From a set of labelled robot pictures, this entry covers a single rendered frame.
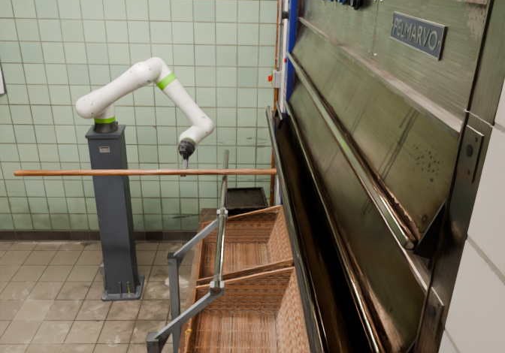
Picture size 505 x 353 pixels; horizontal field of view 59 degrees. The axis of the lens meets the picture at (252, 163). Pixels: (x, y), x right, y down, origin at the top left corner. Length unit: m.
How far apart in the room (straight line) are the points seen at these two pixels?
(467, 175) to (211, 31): 2.79
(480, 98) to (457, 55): 0.11
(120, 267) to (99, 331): 0.42
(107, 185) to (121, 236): 0.38
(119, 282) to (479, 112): 2.93
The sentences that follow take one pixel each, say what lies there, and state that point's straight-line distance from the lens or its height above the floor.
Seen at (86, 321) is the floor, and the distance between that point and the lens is 3.26.
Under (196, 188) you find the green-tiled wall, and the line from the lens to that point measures 3.65.
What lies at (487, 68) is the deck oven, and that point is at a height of 1.99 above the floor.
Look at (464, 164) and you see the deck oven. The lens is 0.65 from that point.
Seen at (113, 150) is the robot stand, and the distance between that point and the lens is 2.84.
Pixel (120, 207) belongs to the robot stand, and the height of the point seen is 0.71.
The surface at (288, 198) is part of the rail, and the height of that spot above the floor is 1.44.
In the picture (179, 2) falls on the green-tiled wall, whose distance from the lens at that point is 3.29.
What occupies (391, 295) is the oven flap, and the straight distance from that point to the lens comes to 0.94.
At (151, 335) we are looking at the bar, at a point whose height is 0.95.
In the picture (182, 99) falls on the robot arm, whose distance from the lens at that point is 2.58.
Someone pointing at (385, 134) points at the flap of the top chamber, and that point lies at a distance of 0.95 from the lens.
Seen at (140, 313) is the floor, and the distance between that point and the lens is 3.23.
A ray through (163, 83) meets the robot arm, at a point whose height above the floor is 1.53.
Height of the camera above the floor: 2.09
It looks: 23 degrees down
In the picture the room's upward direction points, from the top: 1 degrees clockwise
